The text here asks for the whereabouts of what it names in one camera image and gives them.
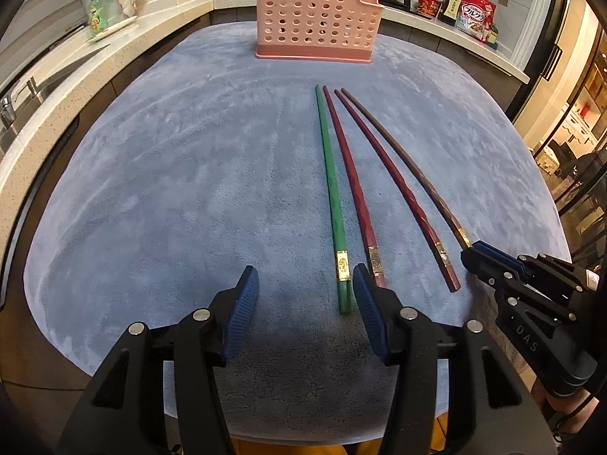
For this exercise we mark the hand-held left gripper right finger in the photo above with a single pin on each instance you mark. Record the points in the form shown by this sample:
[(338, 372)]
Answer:
[(370, 313)]

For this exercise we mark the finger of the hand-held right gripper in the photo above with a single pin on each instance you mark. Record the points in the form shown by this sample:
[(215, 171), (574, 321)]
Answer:
[(502, 256), (488, 270)]

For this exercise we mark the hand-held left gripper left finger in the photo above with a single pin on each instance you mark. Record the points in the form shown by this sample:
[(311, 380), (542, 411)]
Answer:
[(242, 308)]

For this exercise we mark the maroon chopstick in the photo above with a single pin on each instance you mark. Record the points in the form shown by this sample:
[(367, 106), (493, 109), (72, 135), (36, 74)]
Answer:
[(359, 199), (403, 189)]

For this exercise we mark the green chopstick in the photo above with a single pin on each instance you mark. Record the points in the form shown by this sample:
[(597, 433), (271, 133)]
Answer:
[(333, 199)]

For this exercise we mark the pink perforated utensil holder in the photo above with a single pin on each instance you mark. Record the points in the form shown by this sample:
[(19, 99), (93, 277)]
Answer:
[(313, 14)]

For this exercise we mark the blue plush blanket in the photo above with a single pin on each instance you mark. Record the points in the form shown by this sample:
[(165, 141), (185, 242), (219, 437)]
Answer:
[(189, 175)]

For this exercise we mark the black framed glass door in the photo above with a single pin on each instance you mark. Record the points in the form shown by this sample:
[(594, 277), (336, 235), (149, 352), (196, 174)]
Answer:
[(552, 57)]

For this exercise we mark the dark blue container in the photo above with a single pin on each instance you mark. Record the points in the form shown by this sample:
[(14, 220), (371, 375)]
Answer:
[(493, 39)]

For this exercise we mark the white and red cereal bag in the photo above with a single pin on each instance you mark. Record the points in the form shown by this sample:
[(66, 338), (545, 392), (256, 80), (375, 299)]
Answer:
[(476, 16)]

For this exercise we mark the dark sauce bottle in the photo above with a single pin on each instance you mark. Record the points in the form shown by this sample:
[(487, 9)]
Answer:
[(453, 2)]

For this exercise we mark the stainless steel sink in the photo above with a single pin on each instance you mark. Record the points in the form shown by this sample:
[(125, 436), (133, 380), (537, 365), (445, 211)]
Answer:
[(52, 73)]

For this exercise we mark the chrome sink soap dispenser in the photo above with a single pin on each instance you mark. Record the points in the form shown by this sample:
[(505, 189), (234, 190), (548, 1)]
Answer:
[(33, 87)]

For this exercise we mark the chrome kitchen faucet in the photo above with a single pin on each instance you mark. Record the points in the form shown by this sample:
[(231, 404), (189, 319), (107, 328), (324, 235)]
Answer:
[(7, 109)]

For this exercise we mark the white plate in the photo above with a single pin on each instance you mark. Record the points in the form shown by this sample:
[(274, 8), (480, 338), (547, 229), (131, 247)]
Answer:
[(116, 24)]

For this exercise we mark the green dish soap bottle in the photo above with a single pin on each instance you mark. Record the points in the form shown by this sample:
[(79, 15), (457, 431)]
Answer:
[(97, 13)]

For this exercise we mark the white window blinds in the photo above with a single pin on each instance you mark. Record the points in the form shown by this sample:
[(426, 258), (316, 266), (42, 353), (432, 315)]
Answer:
[(42, 0)]

